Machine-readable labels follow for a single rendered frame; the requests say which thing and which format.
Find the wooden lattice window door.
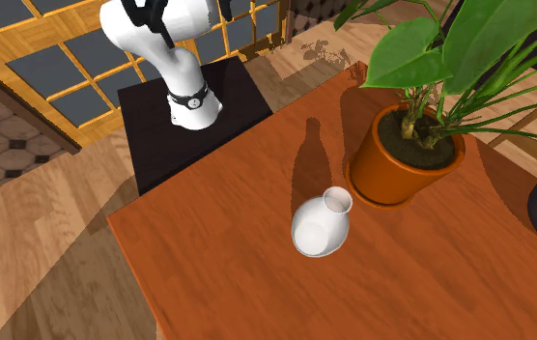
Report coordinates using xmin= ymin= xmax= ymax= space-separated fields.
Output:
xmin=0 ymin=0 xmax=291 ymax=149

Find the white vase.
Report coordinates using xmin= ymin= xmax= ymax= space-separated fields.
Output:
xmin=291 ymin=185 xmax=353 ymax=259

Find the dark robot stand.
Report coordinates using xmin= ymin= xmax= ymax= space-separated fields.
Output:
xmin=117 ymin=55 xmax=274 ymax=197

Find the potted green plant orange pot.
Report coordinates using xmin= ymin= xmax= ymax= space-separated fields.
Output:
xmin=333 ymin=0 xmax=537 ymax=210

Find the wooden table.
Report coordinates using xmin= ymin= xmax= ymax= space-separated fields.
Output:
xmin=106 ymin=60 xmax=537 ymax=340

